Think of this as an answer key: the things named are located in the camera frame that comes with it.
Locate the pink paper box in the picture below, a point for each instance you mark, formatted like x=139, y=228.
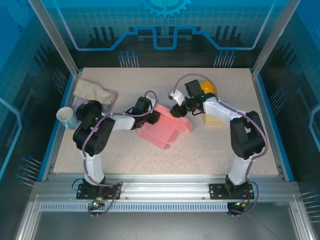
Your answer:
x=160, y=135

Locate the yellow paper box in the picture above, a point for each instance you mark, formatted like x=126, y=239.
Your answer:
x=212, y=121

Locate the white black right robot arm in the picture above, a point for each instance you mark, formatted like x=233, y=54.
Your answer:
x=247, y=140

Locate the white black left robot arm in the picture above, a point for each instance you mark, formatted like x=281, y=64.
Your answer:
x=95, y=140

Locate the black round plate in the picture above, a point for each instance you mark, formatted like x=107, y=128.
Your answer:
x=90, y=106

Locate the beige folded cloth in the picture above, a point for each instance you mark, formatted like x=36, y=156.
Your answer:
x=92, y=90

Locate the white blue mug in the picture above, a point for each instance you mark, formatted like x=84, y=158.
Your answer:
x=65, y=115

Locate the small connector with green light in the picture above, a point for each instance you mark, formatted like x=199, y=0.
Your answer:
x=96, y=203
x=241, y=205

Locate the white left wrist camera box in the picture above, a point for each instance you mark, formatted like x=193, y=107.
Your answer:
x=151, y=100

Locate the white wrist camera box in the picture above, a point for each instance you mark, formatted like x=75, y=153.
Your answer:
x=176, y=96
x=151, y=100

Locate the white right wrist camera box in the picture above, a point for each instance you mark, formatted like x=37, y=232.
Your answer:
x=176, y=96

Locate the blue table side rail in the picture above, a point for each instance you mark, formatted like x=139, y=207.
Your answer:
x=266, y=100
x=67, y=92

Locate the aluminium front rail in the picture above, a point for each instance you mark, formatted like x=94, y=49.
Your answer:
x=165, y=187

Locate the aluminium corner post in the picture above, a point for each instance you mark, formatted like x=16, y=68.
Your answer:
x=60, y=37
x=269, y=37

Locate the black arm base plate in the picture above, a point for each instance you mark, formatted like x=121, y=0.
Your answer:
x=217, y=191
x=85, y=192

